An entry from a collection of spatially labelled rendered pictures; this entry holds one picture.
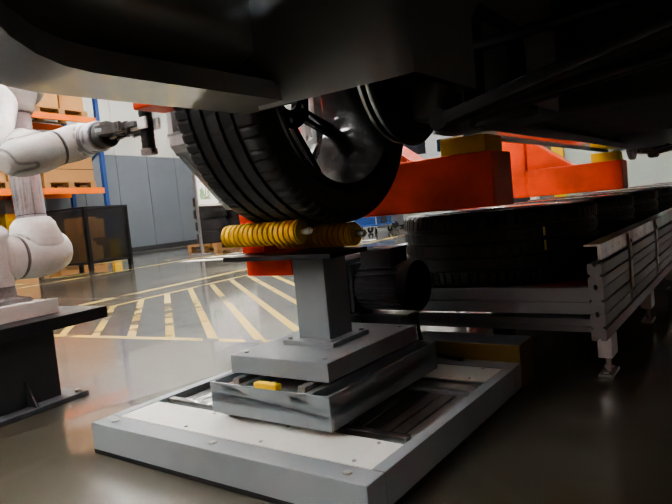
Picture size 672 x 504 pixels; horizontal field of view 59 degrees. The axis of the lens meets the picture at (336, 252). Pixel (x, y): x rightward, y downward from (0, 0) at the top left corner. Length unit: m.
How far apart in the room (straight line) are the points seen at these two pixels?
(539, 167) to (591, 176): 0.30
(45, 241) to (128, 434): 0.97
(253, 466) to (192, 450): 0.18
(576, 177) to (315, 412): 2.65
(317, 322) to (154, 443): 0.47
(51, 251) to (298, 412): 1.28
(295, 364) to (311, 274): 0.24
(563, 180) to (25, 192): 2.75
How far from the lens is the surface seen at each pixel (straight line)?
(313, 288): 1.48
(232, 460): 1.29
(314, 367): 1.33
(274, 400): 1.37
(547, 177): 3.70
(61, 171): 13.07
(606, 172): 3.63
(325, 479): 1.14
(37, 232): 2.31
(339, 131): 1.74
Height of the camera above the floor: 0.55
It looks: 4 degrees down
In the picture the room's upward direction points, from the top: 5 degrees counter-clockwise
